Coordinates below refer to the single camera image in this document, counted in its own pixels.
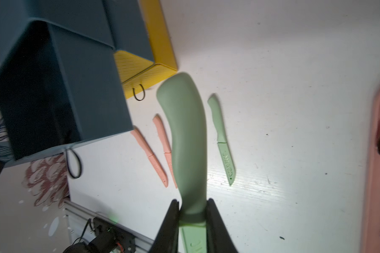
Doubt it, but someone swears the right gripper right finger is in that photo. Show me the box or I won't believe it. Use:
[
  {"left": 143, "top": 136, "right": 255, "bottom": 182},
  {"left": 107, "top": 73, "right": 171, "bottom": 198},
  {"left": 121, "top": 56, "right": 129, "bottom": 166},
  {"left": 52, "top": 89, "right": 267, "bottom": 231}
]
[{"left": 206, "top": 198, "right": 238, "bottom": 253}]

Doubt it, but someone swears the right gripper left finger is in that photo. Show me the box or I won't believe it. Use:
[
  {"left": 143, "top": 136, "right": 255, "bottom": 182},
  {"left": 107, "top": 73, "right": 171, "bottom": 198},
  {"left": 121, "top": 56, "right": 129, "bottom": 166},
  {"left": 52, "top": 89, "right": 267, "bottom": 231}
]
[{"left": 149, "top": 199, "right": 180, "bottom": 253}]

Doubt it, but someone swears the green fruit knife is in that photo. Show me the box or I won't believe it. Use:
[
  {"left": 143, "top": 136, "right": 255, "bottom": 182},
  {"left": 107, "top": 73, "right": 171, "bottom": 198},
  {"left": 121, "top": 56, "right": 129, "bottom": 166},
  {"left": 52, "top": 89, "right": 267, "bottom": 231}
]
[
  {"left": 208, "top": 94, "right": 236, "bottom": 186},
  {"left": 157, "top": 73, "right": 207, "bottom": 253}
]

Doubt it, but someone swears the pink fruit knife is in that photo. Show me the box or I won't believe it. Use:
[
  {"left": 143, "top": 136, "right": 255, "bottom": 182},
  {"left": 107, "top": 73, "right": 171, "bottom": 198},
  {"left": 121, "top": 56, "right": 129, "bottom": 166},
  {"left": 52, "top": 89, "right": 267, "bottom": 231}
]
[
  {"left": 153, "top": 114, "right": 178, "bottom": 189},
  {"left": 131, "top": 128, "right": 168, "bottom": 188}
]

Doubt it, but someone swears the teal yellow drawer cabinet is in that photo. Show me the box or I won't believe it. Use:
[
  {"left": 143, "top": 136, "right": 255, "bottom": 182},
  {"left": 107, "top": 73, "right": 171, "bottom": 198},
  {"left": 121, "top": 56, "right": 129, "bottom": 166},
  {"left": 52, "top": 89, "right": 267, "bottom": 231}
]
[{"left": 0, "top": 1, "right": 177, "bottom": 170}]

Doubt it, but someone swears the pink tray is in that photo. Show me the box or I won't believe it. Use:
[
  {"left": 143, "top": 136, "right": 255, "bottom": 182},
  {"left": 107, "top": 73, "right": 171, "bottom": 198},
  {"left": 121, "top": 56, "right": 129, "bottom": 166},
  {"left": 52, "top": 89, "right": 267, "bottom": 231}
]
[{"left": 361, "top": 90, "right": 380, "bottom": 253}]

